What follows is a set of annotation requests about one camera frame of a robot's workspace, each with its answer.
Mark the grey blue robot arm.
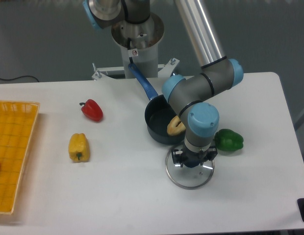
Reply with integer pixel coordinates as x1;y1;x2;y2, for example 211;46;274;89
83;0;243;168

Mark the yellow woven basket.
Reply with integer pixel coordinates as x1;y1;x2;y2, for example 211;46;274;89
0;100;40;214

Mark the dark blue saucepan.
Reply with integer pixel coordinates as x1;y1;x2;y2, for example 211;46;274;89
127;63;186;145

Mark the green bell pepper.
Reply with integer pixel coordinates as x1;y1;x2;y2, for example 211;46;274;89
214;129;244;152

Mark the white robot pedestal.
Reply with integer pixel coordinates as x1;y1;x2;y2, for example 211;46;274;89
111;13;164;79

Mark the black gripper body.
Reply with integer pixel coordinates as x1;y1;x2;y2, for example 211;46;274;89
182;146;209;163

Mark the glass pot lid blue knob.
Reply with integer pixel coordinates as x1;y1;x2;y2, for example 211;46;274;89
165;144;215;190

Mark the black cable on floor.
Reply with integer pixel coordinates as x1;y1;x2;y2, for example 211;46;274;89
0;75;40;83

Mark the white mounting bracket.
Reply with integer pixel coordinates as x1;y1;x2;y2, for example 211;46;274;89
92;58;180;80

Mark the yellow bell pepper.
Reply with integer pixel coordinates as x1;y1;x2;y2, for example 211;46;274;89
68;133;90;163

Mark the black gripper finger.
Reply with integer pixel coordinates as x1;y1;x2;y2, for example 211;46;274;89
171;149;185;167
201;145;218;164

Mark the red bell pepper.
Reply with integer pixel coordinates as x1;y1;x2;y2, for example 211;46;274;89
80;99;103;122

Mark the beige bagel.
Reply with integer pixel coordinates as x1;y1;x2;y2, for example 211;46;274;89
167;116;186;136

